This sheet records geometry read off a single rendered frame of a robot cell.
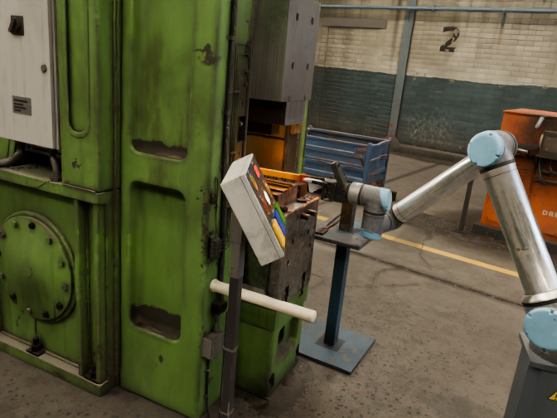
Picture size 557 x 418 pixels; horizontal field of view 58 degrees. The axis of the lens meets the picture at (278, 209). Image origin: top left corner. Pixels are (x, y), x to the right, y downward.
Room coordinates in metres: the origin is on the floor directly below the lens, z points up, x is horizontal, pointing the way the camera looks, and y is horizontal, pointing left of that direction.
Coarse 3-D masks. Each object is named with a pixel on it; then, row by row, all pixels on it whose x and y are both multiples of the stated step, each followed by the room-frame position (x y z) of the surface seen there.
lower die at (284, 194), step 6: (276, 180) 2.24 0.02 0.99; (270, 186) 2.13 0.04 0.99; (276, 186) 2.13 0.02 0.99; (282, 186) 2.12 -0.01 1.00; (288, 186) 2.12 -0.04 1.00; (294, 186) 2.17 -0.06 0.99; (276, 192) 2.06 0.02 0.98; (282, 192) 2.06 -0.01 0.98; (288, 192) 2.12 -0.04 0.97; (294, 192) 2.18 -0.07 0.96; (276, 198) 2.02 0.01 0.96; (282, 198) 2.06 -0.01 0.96; (288, 198) 2.13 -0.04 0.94; (294, 198) 2.19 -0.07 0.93; (282, 204) 2.07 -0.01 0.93
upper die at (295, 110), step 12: (252, 108) 2.09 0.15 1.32; (264, 108) 2.06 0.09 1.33; (276, 108) 2.04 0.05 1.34; (288, 108) 2.04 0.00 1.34; (300, 108) 2.15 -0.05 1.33; (252, 120) 2.08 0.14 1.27; (264, 120) 2.06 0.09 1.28; (276, 120) 2.04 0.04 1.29; (288, 120) 2.05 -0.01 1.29; (300, 120) 2.16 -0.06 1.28
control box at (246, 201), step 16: (240, 160) 1.69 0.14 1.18; (240, 176) 1.40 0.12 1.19; (256, 176) 1.58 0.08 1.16; (224, 192) 1.40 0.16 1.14; (240, 192) 1.40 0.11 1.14; (256, 192) 1.44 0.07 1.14; (240, 208) 1.40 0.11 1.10; (256, 208) 1.40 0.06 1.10; (272, 208) 1.58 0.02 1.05; (240, 224) 1.40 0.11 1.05; (256, 224) 1.40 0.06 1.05; (272, 224) 1.44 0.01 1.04; (256, 240) 1.40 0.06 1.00; (272, 240) 1.40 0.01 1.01; (256, 256) 1.40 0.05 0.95; (272, 256) 1.40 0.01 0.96
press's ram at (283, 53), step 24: (264, 0) 2.02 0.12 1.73; (288, 0) 1.98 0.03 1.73; (312, 0) 2.17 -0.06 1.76; (264, 24) 2.02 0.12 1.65; (288, 24) 1.98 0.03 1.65; (312, 24) 2.19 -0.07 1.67; (264, 48) 2.01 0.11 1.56; (288, 48) 2.00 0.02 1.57; (312, 48) 2.21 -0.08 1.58; (264, 72) 2.01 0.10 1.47; (288, 72) 2.02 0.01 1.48; (312, 72) 2.24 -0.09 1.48; (264, 96) 2.01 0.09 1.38; (288, 96) 2.05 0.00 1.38
